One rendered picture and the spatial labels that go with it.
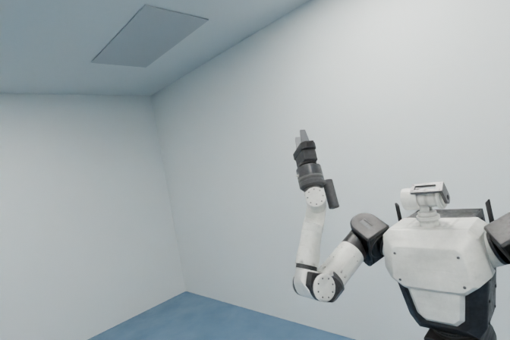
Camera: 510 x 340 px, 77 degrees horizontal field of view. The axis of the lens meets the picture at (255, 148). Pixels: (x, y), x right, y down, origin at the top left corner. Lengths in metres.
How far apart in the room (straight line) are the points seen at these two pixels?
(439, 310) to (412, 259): 0.14
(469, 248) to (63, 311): 4.13
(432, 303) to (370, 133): 1.68
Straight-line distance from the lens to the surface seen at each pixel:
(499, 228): 1.05
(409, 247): 1.05
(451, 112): 2.41
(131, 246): 4.66
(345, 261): 1.10
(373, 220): 1.18
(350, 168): 2.70
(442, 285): 1.06
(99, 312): 4.65
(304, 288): 1.04
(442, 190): 1.03
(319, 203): 1.03
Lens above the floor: 1.65
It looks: 2 degrees up
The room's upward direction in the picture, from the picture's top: 11 degrees counter-clockwise
